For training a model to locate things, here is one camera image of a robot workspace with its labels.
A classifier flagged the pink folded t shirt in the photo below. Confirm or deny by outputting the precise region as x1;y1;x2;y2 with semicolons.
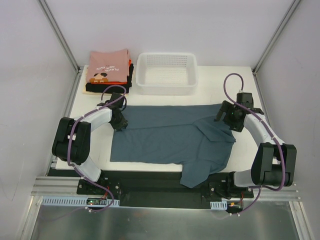
86;48;131;84

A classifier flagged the cream folded t shirt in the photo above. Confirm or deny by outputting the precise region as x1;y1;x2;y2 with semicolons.
82;65;136;97

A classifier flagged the aluminium frame post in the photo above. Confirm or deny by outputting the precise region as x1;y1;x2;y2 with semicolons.
252;0;302;76
37;0;80;73

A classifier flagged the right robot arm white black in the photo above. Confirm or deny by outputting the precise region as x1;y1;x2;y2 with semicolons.
215;92;297;198

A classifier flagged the right aluminium side rail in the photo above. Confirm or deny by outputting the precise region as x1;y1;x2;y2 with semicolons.
253;73;283;138

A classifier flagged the blue-grey t shirt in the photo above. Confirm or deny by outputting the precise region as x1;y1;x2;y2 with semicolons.
110;104;236;188

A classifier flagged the right white cable duct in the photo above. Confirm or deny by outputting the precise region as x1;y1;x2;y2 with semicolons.
210;200;228;211

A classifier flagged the white cable duct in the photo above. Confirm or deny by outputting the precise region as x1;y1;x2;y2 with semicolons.
42;196;120;208
210;200;228;211

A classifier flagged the right aluminium frame post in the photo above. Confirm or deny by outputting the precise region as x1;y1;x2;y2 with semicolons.
252;0;302;76

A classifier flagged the black folded t shirt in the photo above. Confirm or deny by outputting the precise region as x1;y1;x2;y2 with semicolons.
82;63;134;94

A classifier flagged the orange folded t shirt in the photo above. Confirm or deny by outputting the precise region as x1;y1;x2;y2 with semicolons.
98;59;132;85

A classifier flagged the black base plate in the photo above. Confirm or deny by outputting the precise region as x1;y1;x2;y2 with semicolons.
47;167;255;210

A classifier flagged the front aluminium rail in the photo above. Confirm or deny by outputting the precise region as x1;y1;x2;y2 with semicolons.
31;176;302;202

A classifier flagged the left aluminium side rail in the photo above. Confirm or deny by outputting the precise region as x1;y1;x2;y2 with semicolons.
44;71;83;176

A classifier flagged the left white cable duct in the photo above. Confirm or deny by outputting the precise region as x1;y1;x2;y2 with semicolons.
42;196;120;208

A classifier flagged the left aluminium frame post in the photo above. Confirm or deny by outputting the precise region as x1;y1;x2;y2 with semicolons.
37;0;80;73

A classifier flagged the aluminium side rail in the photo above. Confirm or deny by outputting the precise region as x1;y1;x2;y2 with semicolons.
44;71;83;176
253;73;283;138

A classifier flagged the white plastic basket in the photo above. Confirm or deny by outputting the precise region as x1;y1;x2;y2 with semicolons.
135;52;199;96

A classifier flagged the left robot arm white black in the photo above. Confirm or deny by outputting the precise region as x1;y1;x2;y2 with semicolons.
52;93;128;195

